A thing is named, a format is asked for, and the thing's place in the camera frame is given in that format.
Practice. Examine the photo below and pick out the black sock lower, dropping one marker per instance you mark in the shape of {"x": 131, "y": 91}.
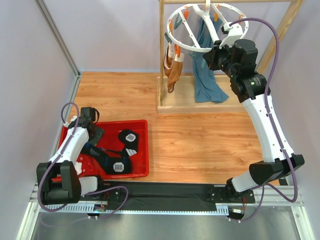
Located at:
{"x": 112, "y": 162}

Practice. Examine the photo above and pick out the wooden rack frame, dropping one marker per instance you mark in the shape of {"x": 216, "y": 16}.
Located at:
{"x": 182, "y": 100}

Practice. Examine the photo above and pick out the red plastic bin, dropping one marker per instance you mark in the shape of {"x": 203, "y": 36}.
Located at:
{"x": 140, "y": 161}

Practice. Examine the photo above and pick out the red santa sock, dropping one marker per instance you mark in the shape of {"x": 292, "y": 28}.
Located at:
{"x": 86, "y": 166}

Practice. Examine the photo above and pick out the black sock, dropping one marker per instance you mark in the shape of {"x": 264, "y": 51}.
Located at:
{"x": 130, "y": 140}
{"x": 112, "y": 162}

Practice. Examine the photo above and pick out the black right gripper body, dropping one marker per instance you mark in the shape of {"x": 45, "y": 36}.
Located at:
{"x": 211, "y": 58}

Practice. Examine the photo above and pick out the aluminium rail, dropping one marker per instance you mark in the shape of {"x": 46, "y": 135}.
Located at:
{"x": 95, "y": 205}

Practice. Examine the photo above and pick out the black base mat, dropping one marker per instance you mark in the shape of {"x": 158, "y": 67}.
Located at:
{"x": 166, "y": 197}

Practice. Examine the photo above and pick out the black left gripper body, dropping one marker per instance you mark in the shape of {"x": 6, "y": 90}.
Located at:
{"x": 98, "y": 132}

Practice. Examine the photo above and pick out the black sock upper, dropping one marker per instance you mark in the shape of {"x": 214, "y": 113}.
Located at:
{"x": 130, "y": 140}

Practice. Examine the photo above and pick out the teal clip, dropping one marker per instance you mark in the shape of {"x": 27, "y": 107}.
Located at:
{"x": 178, "y": 21}

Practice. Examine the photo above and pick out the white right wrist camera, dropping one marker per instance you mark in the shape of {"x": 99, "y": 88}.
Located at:
{"x": 233, "y": 33}

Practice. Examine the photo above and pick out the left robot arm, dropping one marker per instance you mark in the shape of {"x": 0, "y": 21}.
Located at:
{"x": 58, "y": 181}

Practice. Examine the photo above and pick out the teal blue hanging sock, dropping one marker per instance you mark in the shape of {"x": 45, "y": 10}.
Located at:
{"x": 206, "y": 88}

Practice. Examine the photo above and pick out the orange clip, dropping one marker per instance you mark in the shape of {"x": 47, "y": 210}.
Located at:
{"x": 177, "y": 50}

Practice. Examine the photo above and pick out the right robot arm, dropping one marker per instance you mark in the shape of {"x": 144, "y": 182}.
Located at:
{"x": 238, "y": 62}

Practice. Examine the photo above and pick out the white round clip hanger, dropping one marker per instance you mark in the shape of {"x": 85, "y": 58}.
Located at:
{"x": 198, "y": 27}

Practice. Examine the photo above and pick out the brown cream hanging sock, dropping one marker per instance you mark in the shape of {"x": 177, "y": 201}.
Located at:
{"x": 173, "y": 66}

